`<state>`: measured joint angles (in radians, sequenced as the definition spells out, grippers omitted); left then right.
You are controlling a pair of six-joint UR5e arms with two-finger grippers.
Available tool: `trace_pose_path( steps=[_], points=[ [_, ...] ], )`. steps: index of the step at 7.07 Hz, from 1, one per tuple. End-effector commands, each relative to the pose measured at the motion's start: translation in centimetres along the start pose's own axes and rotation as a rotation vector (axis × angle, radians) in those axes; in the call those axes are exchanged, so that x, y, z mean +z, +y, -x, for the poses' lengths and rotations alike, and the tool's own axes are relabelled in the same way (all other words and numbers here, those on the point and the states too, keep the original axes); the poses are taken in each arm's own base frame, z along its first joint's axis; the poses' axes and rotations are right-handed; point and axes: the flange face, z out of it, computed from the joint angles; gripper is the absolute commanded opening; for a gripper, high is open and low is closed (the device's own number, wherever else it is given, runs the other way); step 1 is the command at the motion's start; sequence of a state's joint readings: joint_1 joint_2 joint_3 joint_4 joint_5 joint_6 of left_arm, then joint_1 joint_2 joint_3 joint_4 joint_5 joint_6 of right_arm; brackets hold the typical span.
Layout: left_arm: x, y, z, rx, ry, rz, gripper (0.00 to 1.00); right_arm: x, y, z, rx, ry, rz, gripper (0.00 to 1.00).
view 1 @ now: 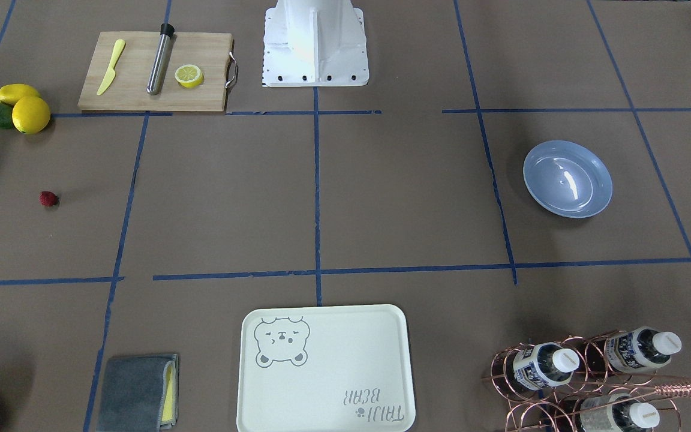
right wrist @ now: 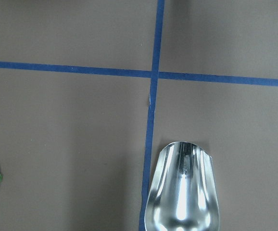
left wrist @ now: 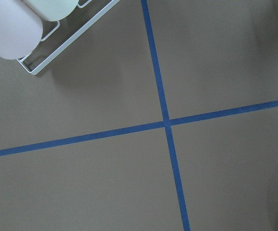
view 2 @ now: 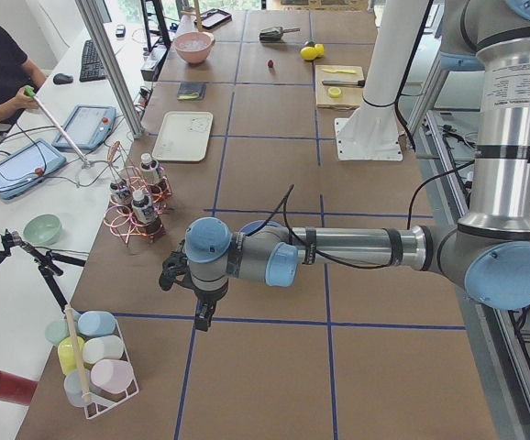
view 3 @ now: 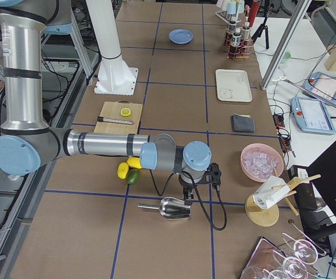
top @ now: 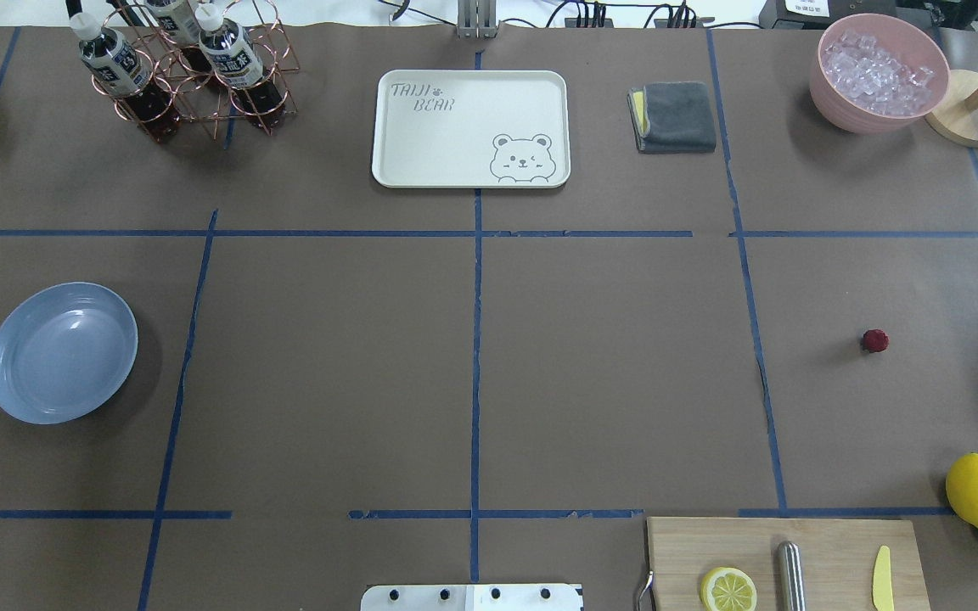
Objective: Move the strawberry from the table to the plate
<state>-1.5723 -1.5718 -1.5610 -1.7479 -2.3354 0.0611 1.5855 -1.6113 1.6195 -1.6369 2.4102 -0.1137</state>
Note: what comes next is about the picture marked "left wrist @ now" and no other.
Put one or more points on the pink plastic cup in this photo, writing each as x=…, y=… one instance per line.
x=20, y=29

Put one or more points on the white wire cup rack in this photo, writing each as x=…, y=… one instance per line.
x=59, y=35

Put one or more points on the pale green plastic cup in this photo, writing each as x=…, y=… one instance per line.
x=52, y=10

